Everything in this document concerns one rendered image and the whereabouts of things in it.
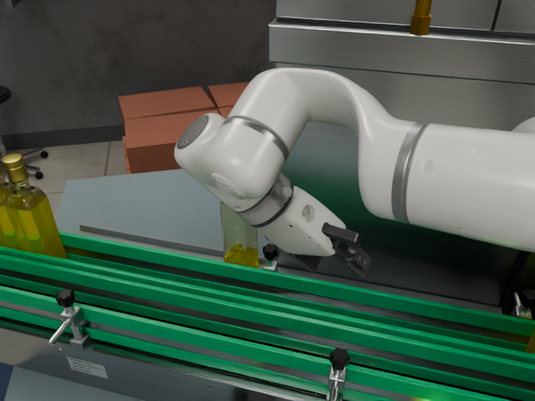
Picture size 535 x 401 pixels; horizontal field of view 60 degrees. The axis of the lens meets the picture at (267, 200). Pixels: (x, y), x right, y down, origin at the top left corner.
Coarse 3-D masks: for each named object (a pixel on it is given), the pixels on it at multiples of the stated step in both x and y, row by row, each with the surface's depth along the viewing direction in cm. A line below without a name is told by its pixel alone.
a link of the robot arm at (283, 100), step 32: (256, 96) 46; (288, 96) 46; (320, 96) 46; (352, 96) 41; (288, 128) 46; (352, 128) 47; (384, 128) 37; (416, 128) 36; (384, 160) 36; (384, 192) 36
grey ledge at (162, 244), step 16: (80, 224) 112; (112, 240) 110; (128, 240) 110; (144, 240) 109; (160, 240) 107; (208, 256) 105; (288, 272) 101; (304, 272) 101; (368, 288) 97; (384, 288) 97; (448, 304) 93; (464, 304) 93; (480, 304) 93
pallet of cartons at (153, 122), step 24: (120, 96) 300; (144, 96) 300; (168, 96) 300; (192, 96) 300; (216, 96) 300; (144, 120) 270; (168, 120) 270; (192, 120) 270; (144, 144) 246; (168, 144) 247; (144, 168) 251; (168, 168) 255
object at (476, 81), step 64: (320, 0) 70; (384, 0) 68; (448, 0) 66; (512, 0) 64; (320, 64) 74; (384, 64) 71; (448, 64) 68; (512, 64) 66; (320, 128) 82; (512, 128) 73; (320, 192) 89; (384, 256) 94; (448, 256) 89; (512, 256) 86
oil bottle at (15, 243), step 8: (0, 168) 88; (0, 176) 88; (0, 184) 89; (8, 184) 91; (0, 192) 89; (8, 192) 90; (0, 200) 88; (0, 208) 89; (0, 216) 91; (8, 216) 90; (0, 224) 92; (8, 224) 91; (0, 232) 93; (8, 232) 93; (16, 232) 93; (0, 240) 95; (8, 240) 94; (16, 240) 94; (16, 248) 95
